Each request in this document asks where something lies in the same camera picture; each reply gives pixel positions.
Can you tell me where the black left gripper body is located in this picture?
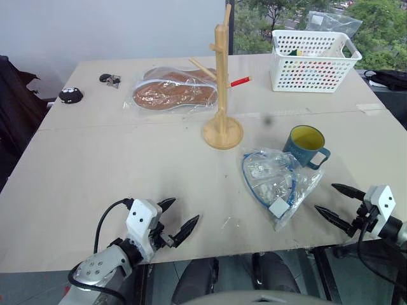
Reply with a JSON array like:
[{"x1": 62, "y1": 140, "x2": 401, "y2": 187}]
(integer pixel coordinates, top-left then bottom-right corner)
[{"x1": 147, "y1": 221, "x2": 176, "y2": 255}]

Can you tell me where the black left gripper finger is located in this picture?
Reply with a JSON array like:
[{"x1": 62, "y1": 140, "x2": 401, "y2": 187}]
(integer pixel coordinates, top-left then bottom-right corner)
[
  {"x1": 172, "y1": 214, "x2": 201, "y2": 248},
  {"x1": 157, "y1": 197, "x2": 177, "y2": 213}
]

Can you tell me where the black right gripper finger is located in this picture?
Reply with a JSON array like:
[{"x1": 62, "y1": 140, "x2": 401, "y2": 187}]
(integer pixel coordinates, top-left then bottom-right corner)
[
  {"x1": 314, "y1": 205, "x2": 355, "y2": 236},
  {"x1": 331, "y1": 183, "x2": 367, "y2": 201}
]

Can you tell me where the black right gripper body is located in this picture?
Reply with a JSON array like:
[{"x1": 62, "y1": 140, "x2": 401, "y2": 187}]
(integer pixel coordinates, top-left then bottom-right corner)
[{"x1": 347, "y1": 203, "x2": 379, "y2": 238}]

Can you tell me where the teal mug yellow inside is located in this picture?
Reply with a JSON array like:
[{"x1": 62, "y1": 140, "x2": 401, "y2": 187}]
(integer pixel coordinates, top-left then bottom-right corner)
[{"x1": 282, "y1": 125, "x2": 332, "y2": 170}]

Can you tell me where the wooden mug tree stand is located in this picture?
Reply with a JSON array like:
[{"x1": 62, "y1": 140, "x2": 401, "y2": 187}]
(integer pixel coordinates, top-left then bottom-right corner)
[{"x1": 188, "y1": 3, "x2": 252, "y2": 150}]

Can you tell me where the black table leg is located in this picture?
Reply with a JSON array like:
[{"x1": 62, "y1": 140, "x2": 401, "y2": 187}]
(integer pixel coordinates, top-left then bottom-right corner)
[
  {"x1": 308, "y1": 245, "x2": 340, "y2": 303},
  {"x1": 135, "y1": 262, "x2": 154, "y2": 305}
]

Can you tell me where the small white box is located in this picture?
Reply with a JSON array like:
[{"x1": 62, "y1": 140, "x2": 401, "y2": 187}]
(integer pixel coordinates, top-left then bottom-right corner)
[{"x1": 268, "y1": 198, "x2": 291, "y2": 220}]

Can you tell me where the clear bag of small parts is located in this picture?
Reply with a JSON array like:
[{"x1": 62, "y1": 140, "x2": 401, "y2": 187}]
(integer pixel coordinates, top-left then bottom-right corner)
[{"x1": 240, "y1": 146, "x2": 325, "y2": 233}]

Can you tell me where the clear tape strip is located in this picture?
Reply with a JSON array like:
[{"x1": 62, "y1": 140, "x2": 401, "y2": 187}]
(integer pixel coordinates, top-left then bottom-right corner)
[{"x1": 355, "y1": 103, "x2": 387, "y2": 117}]

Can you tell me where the brown insole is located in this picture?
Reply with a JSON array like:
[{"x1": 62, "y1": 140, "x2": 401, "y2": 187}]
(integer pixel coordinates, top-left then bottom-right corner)
[
  {"x1": 132, "y1": 79, "x2": 217, "y2": 111},
  {"x1": 142, "y1": 67, "x2": 217, "y2": 87}
]

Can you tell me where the clear bag of insoles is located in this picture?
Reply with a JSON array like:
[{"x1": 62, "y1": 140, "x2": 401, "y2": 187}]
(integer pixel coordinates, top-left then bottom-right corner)
[{"x1": 123, "y1": 66, "x2": 221, "y2": 113}]

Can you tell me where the black bag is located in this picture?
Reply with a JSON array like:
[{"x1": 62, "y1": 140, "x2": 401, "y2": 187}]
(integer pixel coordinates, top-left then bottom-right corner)
[{"x1": 363, "y1": 69, "x2": 407, "y2": 92}]

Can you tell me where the white perforated plastic basket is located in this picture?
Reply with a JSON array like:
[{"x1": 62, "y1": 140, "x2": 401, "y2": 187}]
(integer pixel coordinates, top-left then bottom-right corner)
[{"x1": 270, "y1": 29, "x2": 363, "y2": 94}]

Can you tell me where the black key bunch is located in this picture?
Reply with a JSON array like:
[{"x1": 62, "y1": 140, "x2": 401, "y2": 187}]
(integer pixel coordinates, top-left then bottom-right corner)
[{"x1": 99, "y1": 73, "x2": 122, "y2": 89}]

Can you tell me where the red pen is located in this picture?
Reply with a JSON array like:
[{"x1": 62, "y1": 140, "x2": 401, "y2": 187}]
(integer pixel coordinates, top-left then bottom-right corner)
[{"x1": 230, "y1": 76, "x2": 251, "y2": 88}]

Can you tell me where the black round plush with eyes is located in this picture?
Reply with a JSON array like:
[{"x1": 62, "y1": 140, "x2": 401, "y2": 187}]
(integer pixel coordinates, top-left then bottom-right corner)
[{"x1": 58, "y1": 86, "x2": 85, "y2": 105}]

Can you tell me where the clear empty plastic bag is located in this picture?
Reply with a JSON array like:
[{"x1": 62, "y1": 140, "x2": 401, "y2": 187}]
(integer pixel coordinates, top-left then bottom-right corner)
[{"x1": 304, "y1": 10, "x2": 364, "y2": 34}]

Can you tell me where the dark cloth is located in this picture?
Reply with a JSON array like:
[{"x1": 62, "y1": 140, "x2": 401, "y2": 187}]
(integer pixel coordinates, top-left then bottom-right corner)
[{"x1": 0, "y1": 55, "x2": 49, "y2": 191}]

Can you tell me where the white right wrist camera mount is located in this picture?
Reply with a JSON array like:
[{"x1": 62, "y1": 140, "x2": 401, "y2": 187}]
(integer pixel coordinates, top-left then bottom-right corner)
[{"x1": 363, "y1": 185, "x2": 397, "y2": 238}]

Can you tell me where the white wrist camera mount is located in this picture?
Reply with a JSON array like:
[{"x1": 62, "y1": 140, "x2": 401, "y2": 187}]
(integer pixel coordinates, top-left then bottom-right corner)
[
  {"x1": 363, "y1": 185, "x2": 397, "y2": 238},
  {"x1": 125, "y1": 198, "x2": 163, "y2": 259}
]

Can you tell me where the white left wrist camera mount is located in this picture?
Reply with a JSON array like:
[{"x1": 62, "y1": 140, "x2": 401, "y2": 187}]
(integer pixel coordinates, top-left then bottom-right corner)
[{"x1": 125, "y1": 198, "x2": 163, "y2": 259}]

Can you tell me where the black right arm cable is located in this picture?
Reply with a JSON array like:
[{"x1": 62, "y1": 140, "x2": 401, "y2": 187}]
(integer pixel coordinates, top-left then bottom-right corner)
[{"x1": 355, "y1": 219, "x2": 407, "y2": 288}]

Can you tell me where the blue cable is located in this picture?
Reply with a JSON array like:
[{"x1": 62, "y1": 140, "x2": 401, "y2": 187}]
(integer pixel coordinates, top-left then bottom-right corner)
[{"x1": 241, "y1": 151, "x2": 299, "y2": 207}]

